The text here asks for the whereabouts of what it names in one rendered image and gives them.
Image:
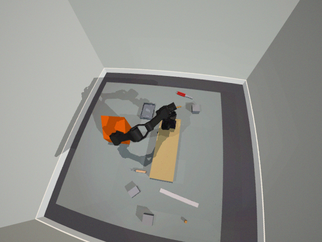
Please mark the white flat bar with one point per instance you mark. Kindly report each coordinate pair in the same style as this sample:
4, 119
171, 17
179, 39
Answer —
179, 197

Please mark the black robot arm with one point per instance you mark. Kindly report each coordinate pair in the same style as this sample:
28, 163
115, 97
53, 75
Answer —
165, 112

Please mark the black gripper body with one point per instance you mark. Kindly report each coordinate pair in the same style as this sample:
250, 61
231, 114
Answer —
166, 126

